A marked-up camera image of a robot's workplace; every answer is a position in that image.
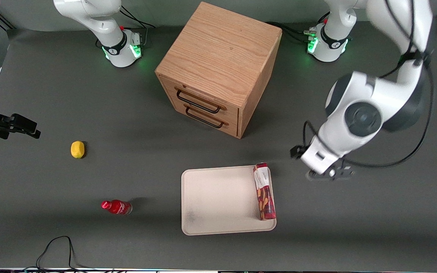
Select red cookie box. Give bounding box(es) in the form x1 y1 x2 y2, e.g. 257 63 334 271
253 162 277 221

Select beige plastic tray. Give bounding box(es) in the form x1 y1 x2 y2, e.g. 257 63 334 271
181 165 277 236

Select yellow lemon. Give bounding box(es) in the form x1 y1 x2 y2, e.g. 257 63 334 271
71 141 86 159

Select wooden drawer front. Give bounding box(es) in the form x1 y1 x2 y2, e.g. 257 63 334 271
161 76 240 122
169 99 239 138

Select red plastic bottle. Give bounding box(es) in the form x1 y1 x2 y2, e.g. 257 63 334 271
101 199 133 216

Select wooden drawer cabinet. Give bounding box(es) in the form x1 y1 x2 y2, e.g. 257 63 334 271
155 2 283 139

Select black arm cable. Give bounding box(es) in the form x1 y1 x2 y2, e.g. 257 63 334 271
302 0 436 169

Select black looped table cable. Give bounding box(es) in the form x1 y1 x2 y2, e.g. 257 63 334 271
24 235 92 272

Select black wire drawer handle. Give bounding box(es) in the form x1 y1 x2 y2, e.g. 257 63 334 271
184 105 230 129
175 87 228 115

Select black left base cables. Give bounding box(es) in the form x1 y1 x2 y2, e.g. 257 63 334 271
266 11 331 44

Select black base cables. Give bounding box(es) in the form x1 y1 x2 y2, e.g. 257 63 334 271
266 11 331 44
119 5 156 30

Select black right base cables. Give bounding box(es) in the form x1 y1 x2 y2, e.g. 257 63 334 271
119 5 156 30

